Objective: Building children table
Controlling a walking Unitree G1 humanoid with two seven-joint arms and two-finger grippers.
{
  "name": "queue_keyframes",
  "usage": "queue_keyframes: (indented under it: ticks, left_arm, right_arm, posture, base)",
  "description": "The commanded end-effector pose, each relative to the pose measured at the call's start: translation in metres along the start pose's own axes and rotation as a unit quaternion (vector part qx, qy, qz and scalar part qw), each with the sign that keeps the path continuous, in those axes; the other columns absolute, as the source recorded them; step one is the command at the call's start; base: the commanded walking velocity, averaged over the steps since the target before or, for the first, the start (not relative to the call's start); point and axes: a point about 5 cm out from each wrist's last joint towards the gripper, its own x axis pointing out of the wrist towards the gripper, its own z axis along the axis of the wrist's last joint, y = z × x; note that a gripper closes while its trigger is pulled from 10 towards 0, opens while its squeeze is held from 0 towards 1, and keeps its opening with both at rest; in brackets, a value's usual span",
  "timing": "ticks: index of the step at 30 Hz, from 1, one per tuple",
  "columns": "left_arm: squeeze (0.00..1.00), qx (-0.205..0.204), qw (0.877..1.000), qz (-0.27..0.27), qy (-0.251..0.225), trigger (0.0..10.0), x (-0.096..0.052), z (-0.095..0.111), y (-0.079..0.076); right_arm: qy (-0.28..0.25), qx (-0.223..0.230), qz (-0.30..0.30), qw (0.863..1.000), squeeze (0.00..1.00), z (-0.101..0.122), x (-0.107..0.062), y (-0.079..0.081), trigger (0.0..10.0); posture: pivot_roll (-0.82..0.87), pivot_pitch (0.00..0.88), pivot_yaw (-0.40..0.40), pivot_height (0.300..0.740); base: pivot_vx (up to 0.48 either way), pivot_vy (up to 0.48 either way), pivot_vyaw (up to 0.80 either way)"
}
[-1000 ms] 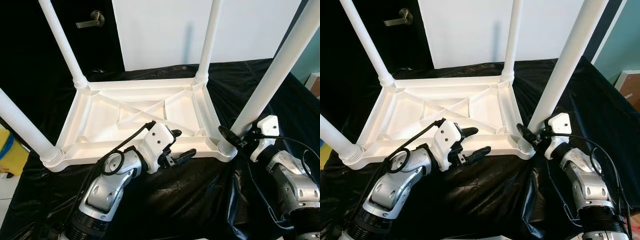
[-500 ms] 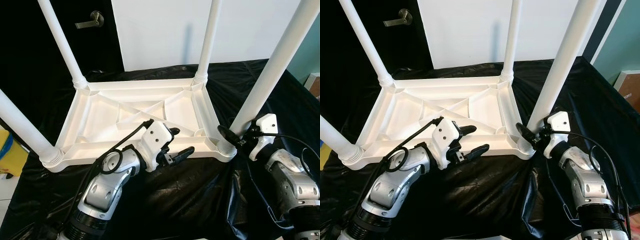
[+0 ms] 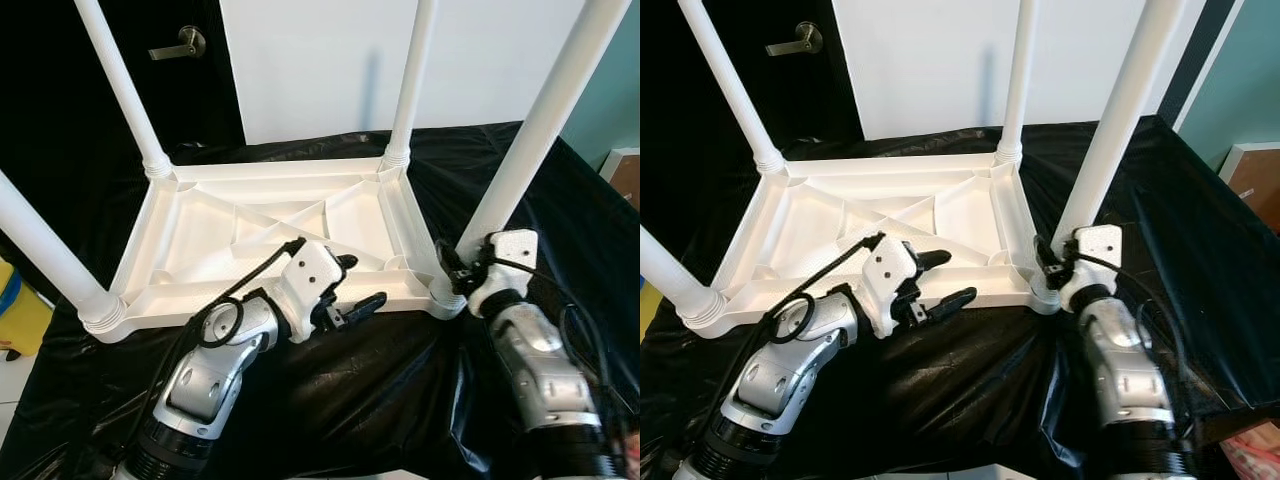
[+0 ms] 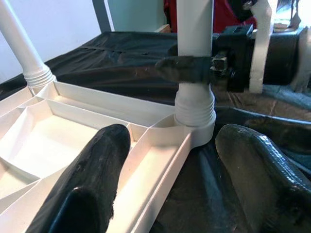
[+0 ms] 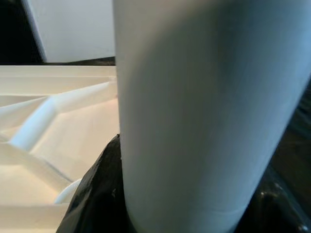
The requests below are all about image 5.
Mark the white plastic table top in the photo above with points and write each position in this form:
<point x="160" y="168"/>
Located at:
<point x="60" y="126"/>

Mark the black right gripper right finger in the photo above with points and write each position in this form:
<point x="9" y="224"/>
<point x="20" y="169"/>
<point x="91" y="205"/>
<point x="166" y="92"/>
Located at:
<point x="284" y="208"/>

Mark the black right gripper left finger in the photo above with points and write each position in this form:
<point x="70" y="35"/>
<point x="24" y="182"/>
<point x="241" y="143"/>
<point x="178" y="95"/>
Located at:
<point x="102" y="194"/>

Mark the black plastic table cover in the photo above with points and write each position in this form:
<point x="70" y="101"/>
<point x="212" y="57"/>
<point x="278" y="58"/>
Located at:
<point x="298" y="121"/>

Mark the white plastic table leg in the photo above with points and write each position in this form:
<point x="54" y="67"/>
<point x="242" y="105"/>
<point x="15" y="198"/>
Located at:
<point x="194" y="97"/>

